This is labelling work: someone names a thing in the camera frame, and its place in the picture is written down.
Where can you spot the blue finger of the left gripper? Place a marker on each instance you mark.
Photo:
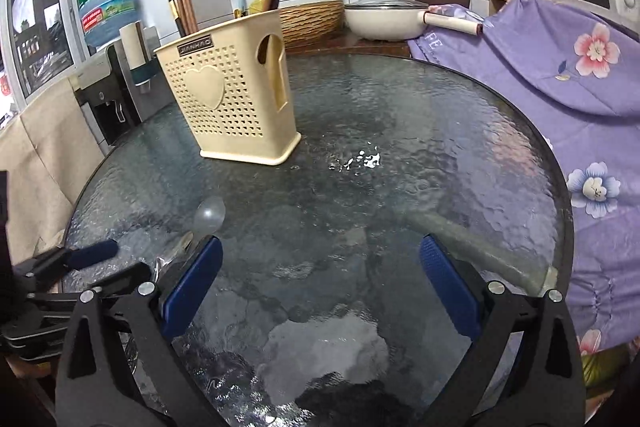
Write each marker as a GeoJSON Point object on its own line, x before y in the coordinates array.
{"type": "Point", "coordinates": [124, 281]}
{"type": "Point", "coordinates": [82, 258]}

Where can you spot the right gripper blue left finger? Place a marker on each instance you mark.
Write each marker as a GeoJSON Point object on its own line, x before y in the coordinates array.
{"type": "Point", "coordinates": [185, 285]}

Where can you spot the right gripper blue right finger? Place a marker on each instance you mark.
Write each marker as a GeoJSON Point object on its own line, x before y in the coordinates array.
{"type": "Point", "coordinates": [462, 306]}

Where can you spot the steel spoon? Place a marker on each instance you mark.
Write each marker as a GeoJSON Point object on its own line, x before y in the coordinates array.
{"type": "Point", "coordinates": [174, 253]}

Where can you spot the clear plastic spoon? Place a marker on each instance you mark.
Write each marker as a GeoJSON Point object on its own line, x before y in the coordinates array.
{"type": "Point", "coordinates": [208, 218]}

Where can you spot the black gold-tipped chopstick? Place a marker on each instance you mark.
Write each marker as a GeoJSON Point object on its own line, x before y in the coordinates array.
{"type": "Point", "coordinates": [175, 12]}

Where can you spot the beige cloth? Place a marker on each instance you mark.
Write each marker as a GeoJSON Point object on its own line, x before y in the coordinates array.
{"type": "Point", "coordinates": [50, 154]}

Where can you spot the round glass table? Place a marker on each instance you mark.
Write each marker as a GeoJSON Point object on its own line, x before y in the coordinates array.
{"type": "Point", "coordinates": [321, 314]}

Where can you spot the water dispenser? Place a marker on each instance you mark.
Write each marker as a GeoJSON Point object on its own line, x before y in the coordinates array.
{"type": "Point", "coordinates": [113, 104]}

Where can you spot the cream plastic utensil holder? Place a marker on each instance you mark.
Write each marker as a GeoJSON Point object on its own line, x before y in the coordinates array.
{"type": "Point", "coordinates": [231, 84]}

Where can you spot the purple floral cloth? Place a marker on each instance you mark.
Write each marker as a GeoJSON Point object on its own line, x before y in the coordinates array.
{"type": "Point", "coordinates": [576, 78]}

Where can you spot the white frying pan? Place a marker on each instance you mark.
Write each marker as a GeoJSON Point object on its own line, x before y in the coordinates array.
{"type": "Point", "coordinates": [401, 20]}

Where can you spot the woven basket sink bowl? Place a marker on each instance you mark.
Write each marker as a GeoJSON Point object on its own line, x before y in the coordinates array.
{"type": "Point", "coordinates": [309, 23]}

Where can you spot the yellow soap bottle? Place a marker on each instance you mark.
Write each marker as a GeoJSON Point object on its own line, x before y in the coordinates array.
{"type": "Point", "coordinates": [255, 7]}

